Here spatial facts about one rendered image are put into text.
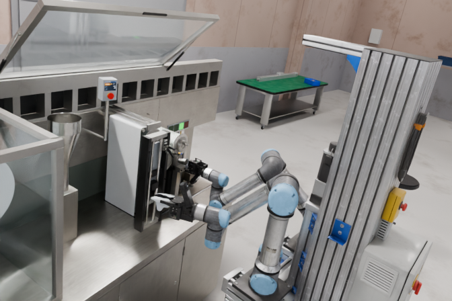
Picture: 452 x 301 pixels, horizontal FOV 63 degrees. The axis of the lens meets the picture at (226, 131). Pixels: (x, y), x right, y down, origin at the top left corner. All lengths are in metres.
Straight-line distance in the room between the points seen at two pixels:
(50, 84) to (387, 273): 1.72
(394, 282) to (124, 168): 1.42
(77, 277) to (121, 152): 0.67
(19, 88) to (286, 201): 1.27
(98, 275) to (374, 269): 1.19
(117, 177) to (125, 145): 0.22
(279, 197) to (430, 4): 10.48
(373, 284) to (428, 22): 10.27
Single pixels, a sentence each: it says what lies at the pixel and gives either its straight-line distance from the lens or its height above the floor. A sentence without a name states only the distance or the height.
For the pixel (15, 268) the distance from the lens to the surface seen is 1.52.
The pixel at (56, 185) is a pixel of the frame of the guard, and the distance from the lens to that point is 1.43.
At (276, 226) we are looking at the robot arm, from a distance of 1.60.
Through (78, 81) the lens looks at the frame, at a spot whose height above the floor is 1.61.
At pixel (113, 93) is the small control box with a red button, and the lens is 1.78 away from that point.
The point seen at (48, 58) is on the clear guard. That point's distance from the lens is 1.85.
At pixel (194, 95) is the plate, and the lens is 2.83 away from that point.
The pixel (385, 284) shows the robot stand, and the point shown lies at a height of 1.13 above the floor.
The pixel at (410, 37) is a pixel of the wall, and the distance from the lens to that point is 11.74.
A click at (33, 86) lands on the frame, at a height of 1.62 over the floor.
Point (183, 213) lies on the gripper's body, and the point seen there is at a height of 1.20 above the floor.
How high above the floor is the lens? 2.12
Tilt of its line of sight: 19 degrees down
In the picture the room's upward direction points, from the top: 9 degrees clockwise
